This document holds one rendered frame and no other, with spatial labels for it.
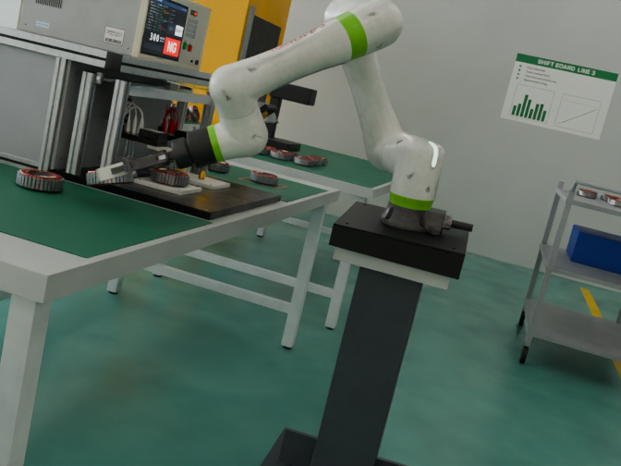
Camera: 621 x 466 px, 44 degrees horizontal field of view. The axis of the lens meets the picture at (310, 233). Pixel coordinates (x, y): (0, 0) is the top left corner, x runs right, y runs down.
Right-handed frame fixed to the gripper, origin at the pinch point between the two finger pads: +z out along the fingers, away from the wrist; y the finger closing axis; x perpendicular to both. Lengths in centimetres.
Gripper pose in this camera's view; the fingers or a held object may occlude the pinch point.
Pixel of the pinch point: (110, 173)
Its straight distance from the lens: 194.3
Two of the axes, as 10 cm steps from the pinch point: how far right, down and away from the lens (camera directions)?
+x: -2.7, -9.6, -0.9
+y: -0.5, -0.8, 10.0
